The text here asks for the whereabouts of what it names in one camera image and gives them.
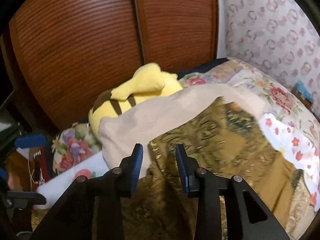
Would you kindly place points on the beige pillow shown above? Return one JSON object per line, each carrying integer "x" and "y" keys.
{"x": 156, "y": 116}

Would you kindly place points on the brown gold patterned garment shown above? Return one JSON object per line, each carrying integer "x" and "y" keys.
{"x": 227, "y": 141}

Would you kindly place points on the cardboard box with blue cloth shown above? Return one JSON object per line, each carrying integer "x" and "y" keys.
{"x": 302, "y": 94}

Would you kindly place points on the brown louvered wardrobe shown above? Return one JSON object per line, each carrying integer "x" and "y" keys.
{"x": 61, "y": 54}

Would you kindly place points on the pink circle pattern curtain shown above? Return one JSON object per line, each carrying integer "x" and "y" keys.
{"x": 277, "y": 37}

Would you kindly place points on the floral bedspread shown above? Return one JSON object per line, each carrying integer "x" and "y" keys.
{"x": 285, "y": 107}

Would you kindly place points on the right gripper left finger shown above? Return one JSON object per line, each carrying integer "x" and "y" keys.
{"x": 91, "y": 208}

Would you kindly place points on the white strawberry print blanket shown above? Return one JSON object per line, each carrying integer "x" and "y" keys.
{"x": 76, "y": 152}

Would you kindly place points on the navy blue bed sheet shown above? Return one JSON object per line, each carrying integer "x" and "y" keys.
{"x": 202, "y": 68}

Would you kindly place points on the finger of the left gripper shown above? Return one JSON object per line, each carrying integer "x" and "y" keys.
{"x": 32, "y": 197}
{"x": 31, "y": 141}

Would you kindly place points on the yellow plush toy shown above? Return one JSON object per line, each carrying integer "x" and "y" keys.
{"x": 148, "y": 82}

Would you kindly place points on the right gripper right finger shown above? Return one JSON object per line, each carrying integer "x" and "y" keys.
{"x": 247, "y": 216}

